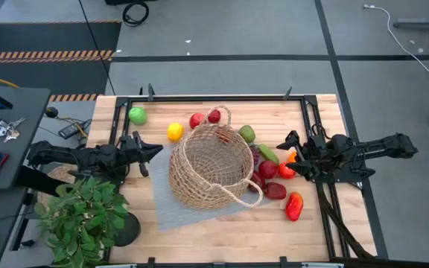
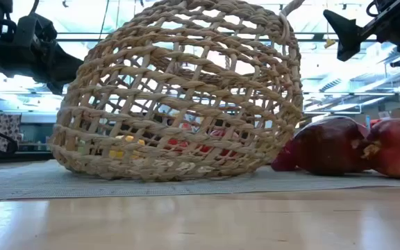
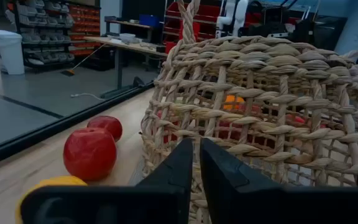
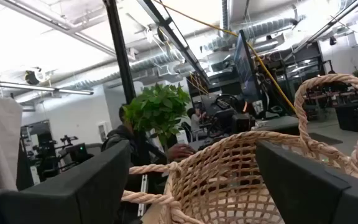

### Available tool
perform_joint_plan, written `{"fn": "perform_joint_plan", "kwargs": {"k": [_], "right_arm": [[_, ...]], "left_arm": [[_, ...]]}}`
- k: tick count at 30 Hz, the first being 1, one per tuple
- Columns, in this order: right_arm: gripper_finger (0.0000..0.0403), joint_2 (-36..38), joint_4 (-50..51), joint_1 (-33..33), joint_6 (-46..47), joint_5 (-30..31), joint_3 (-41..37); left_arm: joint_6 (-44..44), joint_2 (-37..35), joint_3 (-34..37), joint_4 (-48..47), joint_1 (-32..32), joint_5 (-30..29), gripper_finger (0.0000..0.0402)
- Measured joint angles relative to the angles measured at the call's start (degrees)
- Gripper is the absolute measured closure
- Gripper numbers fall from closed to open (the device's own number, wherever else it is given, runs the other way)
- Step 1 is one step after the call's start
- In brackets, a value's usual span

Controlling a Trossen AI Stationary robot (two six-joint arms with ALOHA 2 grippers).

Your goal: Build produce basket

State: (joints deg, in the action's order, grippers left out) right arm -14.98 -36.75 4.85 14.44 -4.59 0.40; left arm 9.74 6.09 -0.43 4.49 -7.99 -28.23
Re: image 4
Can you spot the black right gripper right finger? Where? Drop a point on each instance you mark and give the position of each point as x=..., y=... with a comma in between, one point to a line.
x=315, y=199

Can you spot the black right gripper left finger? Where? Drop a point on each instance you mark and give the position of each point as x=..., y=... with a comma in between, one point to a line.
x=73, y=199

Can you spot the black background robot station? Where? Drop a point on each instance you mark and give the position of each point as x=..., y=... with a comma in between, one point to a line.
x=48, y=155

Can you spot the person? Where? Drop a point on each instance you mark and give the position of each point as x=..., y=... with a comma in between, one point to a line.
x=195, y=119
x=117, y=137

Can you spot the grey desk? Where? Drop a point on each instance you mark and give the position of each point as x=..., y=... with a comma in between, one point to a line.
x=278, y=124

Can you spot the black bin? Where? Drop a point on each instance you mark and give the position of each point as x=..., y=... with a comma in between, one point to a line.
x=351, y=116

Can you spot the long ceiling light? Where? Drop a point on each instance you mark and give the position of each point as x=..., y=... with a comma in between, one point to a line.
x=42, y=87

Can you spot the person's hand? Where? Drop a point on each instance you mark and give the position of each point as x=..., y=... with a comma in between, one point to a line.
x=180, y=152

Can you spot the green potted plant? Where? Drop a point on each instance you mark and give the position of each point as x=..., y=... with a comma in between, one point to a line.
x=158, y=109

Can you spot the black computer monitor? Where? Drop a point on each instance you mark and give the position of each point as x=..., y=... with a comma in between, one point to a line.
x=244, y=68

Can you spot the black vertical frame post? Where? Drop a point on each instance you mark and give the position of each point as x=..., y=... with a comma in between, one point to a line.
x=120, y=46

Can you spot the silver ventilation duct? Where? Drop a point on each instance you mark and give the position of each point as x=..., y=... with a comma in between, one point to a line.
x=269, y=27

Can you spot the black overhead frame beam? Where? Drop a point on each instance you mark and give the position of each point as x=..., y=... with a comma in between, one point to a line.
x=172, y=31

